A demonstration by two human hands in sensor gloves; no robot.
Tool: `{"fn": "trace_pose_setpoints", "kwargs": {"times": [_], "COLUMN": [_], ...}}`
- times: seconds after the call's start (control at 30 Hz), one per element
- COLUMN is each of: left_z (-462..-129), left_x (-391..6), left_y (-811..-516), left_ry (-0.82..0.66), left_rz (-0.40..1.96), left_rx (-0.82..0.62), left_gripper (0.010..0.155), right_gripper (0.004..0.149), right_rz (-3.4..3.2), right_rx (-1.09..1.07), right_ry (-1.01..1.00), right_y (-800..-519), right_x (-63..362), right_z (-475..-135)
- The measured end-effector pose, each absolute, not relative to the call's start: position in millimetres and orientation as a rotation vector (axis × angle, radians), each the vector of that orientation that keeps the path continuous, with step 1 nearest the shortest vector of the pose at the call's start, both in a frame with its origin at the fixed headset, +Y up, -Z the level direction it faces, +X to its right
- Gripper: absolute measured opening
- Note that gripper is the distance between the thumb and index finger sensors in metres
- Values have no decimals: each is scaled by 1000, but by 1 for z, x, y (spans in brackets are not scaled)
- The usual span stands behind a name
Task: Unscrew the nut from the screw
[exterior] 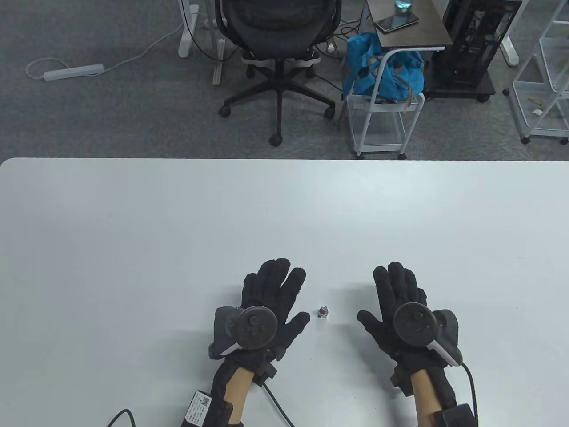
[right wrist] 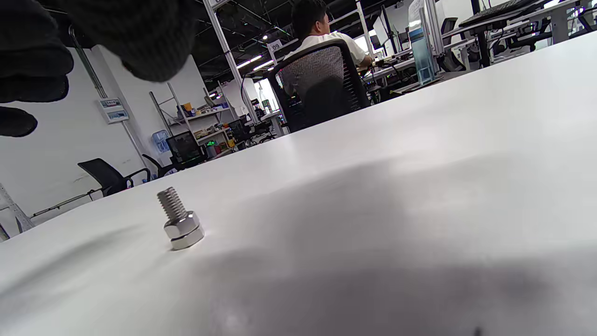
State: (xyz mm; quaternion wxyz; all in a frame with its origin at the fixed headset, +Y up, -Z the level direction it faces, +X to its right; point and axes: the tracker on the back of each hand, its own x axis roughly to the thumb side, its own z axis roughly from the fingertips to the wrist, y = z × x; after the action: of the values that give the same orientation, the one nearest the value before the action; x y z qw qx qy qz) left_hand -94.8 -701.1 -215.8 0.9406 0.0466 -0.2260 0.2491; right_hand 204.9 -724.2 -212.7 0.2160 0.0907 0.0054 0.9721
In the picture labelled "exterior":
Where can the person's right hand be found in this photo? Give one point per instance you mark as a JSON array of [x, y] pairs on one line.
[[395, 293]]

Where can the person's left hand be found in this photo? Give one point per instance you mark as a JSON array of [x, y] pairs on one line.
[[266, 289]]

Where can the person's left thumb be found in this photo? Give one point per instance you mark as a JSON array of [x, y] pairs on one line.
[[298, 321]]

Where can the person's right little finger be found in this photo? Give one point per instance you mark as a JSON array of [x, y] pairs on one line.
[[422, 296]]

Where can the person's right middle finger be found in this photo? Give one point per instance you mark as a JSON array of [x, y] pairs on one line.
[[398, 280]]

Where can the person's left middle finger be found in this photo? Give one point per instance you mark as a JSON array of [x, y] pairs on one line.
[[279, 276]]

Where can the person's right thumb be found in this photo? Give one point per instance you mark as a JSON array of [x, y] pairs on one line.
[[370, 321]]

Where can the person's left little finger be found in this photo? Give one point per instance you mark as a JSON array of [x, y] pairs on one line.
[[249, 287]]

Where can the person's right forearm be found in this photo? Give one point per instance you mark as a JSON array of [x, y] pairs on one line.
[[426, 396]]

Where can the person's left forearm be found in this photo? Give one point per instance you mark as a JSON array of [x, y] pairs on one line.
[[238, 387]]

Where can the small metal nut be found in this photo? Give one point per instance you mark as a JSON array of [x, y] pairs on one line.
[[324, 312]]

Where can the black controller on right glove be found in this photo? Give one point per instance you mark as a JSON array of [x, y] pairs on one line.
[[415, 324]]

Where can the black controller on glove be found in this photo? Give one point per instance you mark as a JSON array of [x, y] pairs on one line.
[[255, 327], [415, 324]]

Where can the black controller on left glove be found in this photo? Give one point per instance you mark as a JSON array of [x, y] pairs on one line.
[[255, 327]]

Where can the small black sensor box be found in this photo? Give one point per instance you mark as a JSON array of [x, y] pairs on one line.
[[401, 380], [265, 373]]

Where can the blue bag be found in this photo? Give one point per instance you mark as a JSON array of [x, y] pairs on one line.
[[391, 71]]

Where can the white desk leg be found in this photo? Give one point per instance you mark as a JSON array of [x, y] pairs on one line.
[[510, 51], [189, 26], [218, 58]]

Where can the white power adapter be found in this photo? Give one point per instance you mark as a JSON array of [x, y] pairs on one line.
[[330, 47]]

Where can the white shelf rack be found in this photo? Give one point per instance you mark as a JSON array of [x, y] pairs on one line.
[[542, 89]]

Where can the black mesh office chair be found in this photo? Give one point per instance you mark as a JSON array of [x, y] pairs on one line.
[[278, 31]]

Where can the black computer case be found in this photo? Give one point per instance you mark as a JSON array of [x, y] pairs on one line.
[[471, 44]]

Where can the brown side table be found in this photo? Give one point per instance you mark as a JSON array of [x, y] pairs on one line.
[[413, 31]]

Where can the black smartphone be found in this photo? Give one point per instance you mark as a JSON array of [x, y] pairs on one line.
[[395, 22]]

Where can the clear drinking glass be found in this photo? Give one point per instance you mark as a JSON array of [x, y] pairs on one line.
[[403, 5]]

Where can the white power strip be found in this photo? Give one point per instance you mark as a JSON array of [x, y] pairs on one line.
[[73, 72]]

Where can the black wrist camera white label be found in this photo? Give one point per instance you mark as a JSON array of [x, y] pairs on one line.
[[200, 409]]

